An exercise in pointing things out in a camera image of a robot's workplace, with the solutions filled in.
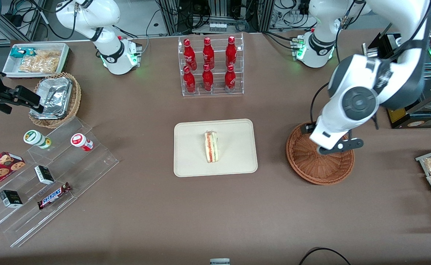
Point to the triangular sandwich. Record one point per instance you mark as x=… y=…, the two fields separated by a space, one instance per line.
x=211 y=147

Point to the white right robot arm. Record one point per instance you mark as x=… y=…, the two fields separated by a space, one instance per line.
x=117 y=55

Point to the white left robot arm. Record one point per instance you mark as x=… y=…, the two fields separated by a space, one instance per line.
x=331 y=125

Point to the brown wicker basket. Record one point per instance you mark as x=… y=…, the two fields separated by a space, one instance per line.
x=320 y=169

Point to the light wicker basket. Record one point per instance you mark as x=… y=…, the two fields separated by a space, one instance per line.
x=76 y=95

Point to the beige plastic tray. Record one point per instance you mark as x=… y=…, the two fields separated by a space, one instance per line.
x=237 y=147

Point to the aluminium foil container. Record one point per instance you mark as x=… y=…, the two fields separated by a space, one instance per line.
x=55 y=94

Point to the white rectangular snack bin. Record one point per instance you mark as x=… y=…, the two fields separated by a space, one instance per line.
x=9 y=68

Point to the clear bag of chips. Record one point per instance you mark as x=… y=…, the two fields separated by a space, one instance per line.
x=40 y=63

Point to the green lidded cup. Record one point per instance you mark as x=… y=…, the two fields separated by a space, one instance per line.
x=35 y=138

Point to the teal snack packet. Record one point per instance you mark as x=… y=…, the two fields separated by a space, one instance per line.
x=18 y=52

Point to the red lidded cup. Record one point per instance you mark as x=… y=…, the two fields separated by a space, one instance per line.
x=81 y=141

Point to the small black carton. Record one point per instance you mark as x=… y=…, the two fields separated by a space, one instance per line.
x=11 y=198
x=44 y=175

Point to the black food warmer cabinet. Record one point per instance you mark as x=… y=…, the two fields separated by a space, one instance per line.
x=421 y=119

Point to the clear acrylic stepped display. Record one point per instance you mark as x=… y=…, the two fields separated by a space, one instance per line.
x=90 y=165

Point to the Snickers chocolate bar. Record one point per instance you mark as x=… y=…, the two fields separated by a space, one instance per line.
x=53 y=196

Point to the red cola bottle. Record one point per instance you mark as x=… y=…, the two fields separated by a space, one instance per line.
x=190 y=55
x=230 y=79
x=208 y=55
x=207 y=79
x=231 y=53
x=189 y=81

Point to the clear acrylic bottle rack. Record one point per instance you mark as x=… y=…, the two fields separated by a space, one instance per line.
x=219 y=48

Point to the aluminium equipment rack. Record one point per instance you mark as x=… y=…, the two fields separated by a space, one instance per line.
x=169 y=16

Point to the grey device at table edge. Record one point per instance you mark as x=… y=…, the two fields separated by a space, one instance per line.
x=219 y=261

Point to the grey power strip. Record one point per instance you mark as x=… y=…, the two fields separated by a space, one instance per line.
x=218 y=27

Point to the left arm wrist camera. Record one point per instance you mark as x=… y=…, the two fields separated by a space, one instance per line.
x=308 y=129

